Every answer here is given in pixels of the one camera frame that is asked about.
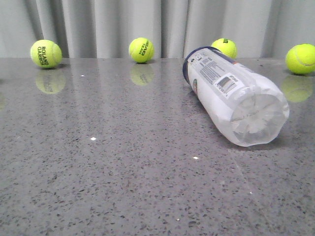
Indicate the Roland Garros tennis ball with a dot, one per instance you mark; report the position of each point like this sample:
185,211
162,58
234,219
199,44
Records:
46,54

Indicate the grey pleated curtain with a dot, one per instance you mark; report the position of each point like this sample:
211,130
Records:
105,28

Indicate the plain yellow tennis ball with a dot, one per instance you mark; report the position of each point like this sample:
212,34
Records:
300,59

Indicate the Head Team tennis ball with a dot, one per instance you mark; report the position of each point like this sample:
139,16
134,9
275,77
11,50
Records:
141,50

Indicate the white plastic tennis ball can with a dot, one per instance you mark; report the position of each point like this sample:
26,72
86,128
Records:
246,107

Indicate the Wilson tennis ball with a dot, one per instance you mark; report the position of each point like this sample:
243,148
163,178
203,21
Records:
226,46

